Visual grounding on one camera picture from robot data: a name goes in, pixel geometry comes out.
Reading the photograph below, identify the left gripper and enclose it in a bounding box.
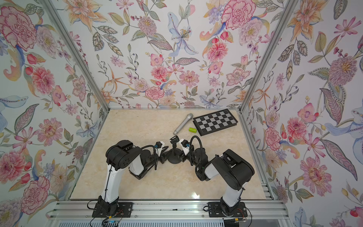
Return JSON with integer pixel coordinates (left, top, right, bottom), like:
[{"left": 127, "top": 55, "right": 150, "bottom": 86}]
[{"left": 144, "top": 148, "right": 173, "bottom": 170}]

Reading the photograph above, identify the black round stand base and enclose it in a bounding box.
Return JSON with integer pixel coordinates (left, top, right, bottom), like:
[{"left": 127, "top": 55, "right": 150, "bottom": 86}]
[{"left": 167, "top": 149, "right": 184, "bottom": 165}]

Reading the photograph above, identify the black stand pole with clip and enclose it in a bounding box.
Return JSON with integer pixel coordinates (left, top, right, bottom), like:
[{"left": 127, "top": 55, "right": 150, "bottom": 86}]
[{"left": 168, "top": 136, "right": 180, "bottom": 159}]

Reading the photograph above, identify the silver microphone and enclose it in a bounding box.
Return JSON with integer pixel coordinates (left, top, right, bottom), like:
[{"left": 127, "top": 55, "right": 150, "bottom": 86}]
[{"left": 173, "top": 113, "right": 193, "bottom": 135}]

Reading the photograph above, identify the green cylinder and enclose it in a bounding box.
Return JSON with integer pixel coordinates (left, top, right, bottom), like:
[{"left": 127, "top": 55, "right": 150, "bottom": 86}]
[{"left": 189, "top": 127, "right": 197, "bottom": 133}]

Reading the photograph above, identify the black checkered chess box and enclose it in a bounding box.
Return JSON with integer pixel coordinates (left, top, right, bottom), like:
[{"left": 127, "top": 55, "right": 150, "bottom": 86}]
[{"left": 193, "top": 109, "right": 238, "bottom": 136}]

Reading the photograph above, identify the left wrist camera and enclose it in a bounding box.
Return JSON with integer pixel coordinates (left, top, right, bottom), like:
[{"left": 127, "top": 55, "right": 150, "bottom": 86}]
[{"left": 155, "top": 141, "right": 165, "bottom": 156}]

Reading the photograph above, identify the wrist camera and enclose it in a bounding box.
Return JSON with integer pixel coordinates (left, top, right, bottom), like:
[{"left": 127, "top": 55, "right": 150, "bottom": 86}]
[
  {"left": 155, "top": 141, "right": 165, "bottom": 156},
  {"left": 179, "top": 139, "right": 191, "bottom": 156}
]

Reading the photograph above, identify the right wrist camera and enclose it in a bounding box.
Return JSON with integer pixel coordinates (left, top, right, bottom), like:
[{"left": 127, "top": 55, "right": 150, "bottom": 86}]
[{"left": 179, "top": 139, "right": 191, "bottom": 156}]

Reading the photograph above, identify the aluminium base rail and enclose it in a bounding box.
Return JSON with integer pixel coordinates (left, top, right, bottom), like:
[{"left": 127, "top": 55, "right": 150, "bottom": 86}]
[{"left": 46, "top": 200, "right": 292, "bottom": 227}]

